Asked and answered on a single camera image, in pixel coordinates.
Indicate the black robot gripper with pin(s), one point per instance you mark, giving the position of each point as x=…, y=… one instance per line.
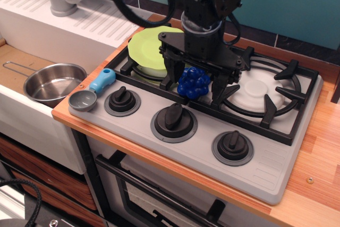
x=206, y=53

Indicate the black burner grate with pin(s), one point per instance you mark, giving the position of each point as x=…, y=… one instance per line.
x=150, y=80
x=273, y=103

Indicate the oven door with handle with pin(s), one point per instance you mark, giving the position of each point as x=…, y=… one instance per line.
x=152, y=205

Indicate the wooden drawer front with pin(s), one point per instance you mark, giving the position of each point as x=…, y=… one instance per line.
x=61, y=188

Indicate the blue grey toy spoon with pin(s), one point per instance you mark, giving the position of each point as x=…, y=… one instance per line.
x=85, y=100

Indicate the black left burner grate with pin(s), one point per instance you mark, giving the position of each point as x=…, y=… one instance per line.
x=150, y=80

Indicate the black right burner grate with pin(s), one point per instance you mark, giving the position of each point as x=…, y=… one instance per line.
x=273, y=103

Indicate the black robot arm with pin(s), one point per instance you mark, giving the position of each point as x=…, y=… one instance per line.
x=207, y=17

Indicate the black left stove knob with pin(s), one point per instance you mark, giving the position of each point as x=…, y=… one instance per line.
x=122, y=102

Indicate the grey toy stove top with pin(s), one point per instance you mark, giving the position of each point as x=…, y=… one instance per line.
x=264, y=177

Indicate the black right stove knob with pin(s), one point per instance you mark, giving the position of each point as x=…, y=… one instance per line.
x=232, y=148

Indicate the blue toy blueberry cluster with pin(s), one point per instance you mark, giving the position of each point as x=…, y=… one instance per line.
x=193, y=83

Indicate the black middle stove knob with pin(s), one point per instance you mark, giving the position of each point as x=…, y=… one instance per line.
x=174, y=124

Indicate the black stove knob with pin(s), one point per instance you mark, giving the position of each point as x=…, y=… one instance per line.
x=232, y=148
x=122, y=102
x=174, y=124

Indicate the lime green plastic plate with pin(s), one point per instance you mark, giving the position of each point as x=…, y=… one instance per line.
x=144, y=46

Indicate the white toy sink unit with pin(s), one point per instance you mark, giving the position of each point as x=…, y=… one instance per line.
x=31, y=37

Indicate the stainless steel pot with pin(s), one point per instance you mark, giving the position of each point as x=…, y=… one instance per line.
x=51, y=84

